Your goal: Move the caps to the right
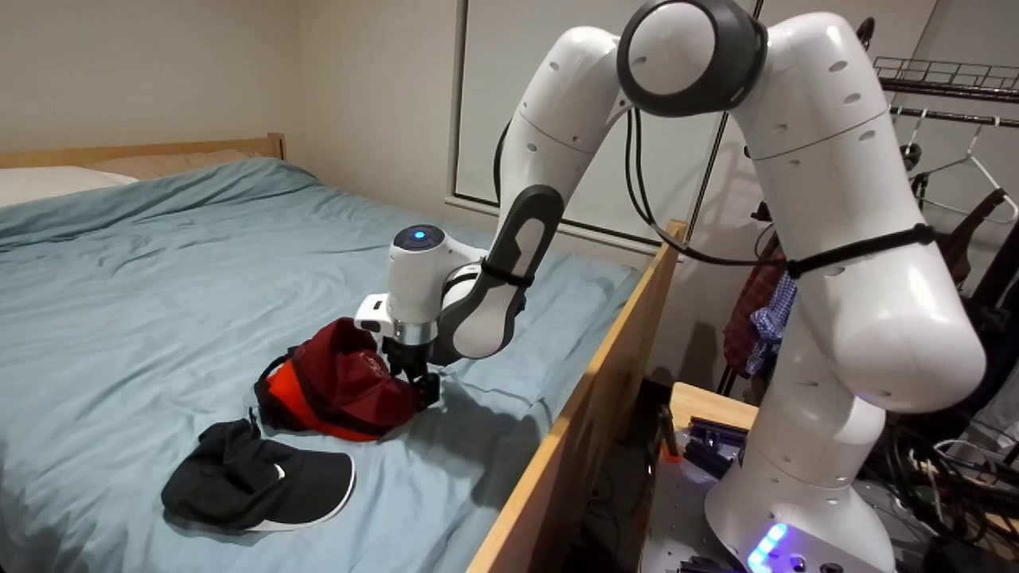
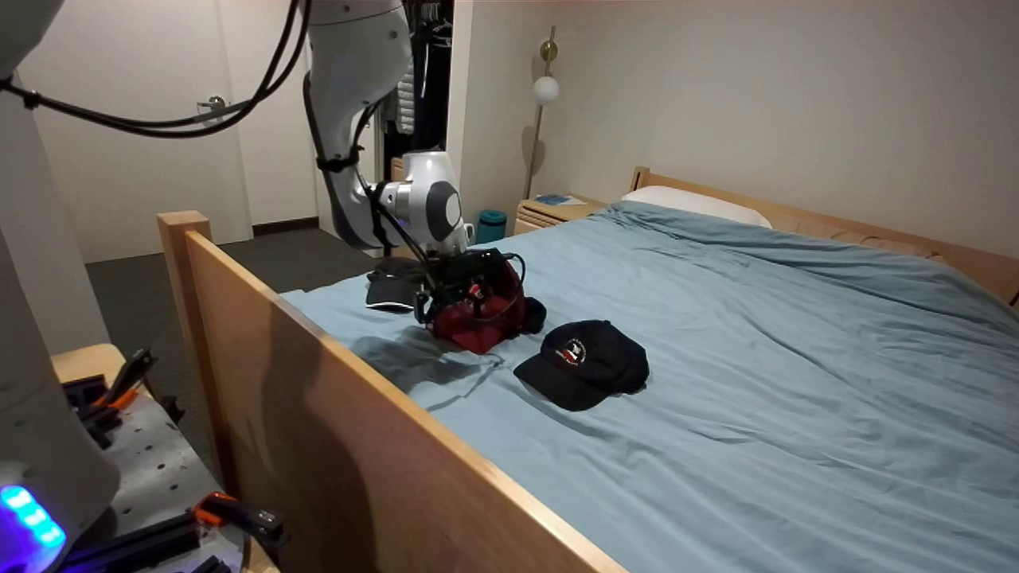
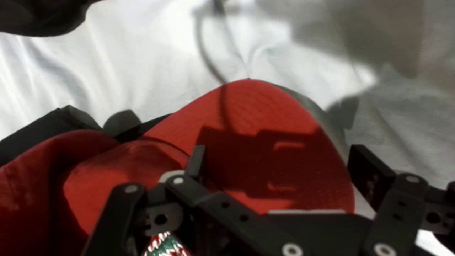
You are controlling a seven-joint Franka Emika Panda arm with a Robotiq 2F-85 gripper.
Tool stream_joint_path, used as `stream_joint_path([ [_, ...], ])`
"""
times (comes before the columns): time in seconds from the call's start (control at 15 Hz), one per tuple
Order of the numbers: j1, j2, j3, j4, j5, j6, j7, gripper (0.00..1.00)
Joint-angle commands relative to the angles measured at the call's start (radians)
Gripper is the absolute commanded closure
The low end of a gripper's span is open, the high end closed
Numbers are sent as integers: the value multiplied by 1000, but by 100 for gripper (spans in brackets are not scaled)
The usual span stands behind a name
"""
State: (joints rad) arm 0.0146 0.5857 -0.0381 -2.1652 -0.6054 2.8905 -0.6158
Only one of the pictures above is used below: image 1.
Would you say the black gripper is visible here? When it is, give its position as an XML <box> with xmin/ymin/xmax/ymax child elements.
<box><xmin>378</xmin><ymin>334</ymin><xmax>446</xmax><ymax>413</ymax></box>

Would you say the red cap with S logo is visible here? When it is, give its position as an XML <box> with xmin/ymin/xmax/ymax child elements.
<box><xmin>253</xmin><ymin>315</ymin><xmax>430</xmax><ymax>444</ymax></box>

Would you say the black cap with white trim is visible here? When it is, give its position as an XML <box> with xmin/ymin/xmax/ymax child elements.
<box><xmin>158</xmin><ymin>416</ymin><xmax>359</xmax><ymax>537</ymax></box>

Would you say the bed with blue sheet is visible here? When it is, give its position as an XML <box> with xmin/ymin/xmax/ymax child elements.
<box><xmin>0</xmin><ymin>131</ymin><xmax>694</xmax><ymax>573</ymax></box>

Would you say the light blue bed sheet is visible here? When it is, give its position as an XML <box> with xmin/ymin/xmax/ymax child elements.
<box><xmin>0</xmin><ymin>156</ymin><xmax>652</xmax><ymax>573</ymax></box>

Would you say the wooden side table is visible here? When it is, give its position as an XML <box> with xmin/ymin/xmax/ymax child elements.
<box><xmin>665</xmin><ymin>379</ymin><xmax>764</xmax><ymax>471</ymax></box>

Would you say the purple and red hanging cloth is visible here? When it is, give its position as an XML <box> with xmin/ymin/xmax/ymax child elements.
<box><xmin>722</xmin><ymin>236</ymin><xmax>798</xmax><ymax>390</ymax></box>

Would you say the white pillow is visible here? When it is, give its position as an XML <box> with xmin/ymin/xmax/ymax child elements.
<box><xmin>0</xmin><ymin>161</ymin><xmax>139</xmax><ymax>213</ymax></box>

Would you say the dark hanging garment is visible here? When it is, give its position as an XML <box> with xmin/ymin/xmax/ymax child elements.
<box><xmin>933</xmin><ymin>186</ymin><xmax>1019</xmax><ymax>320</ymax></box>

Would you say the black metal clothes rack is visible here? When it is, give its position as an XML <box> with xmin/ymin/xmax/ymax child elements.
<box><xmin>846</xmin><ymin>12</ymin><xmax>1019</xmax><ymax>216</ymax></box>

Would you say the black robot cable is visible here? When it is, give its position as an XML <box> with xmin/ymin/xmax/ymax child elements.
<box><xmin>618</xmin><ymin>97</ymin><xmax>942</xmax><ymax>280</ymax></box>

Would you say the black cable pile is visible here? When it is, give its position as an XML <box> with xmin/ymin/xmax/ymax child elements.
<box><xmin>868</xmin><ymin>402</ymin><xmax>1019</xmax><ymax>573</ymax></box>

